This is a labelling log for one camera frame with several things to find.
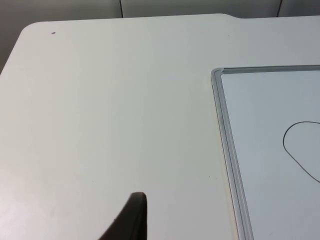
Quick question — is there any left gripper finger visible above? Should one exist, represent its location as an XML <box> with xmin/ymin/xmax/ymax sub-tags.
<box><xmin>98</xmin><ymin>191</ymin><xmax>149</xmax><ymax>240</ymax></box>

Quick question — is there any grey-framed whiteboard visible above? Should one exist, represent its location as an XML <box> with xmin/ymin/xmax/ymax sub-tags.
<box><xmin>210</xmin><ymin>64</ymin><xmax>320</xmax><ymax>240</ymax></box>

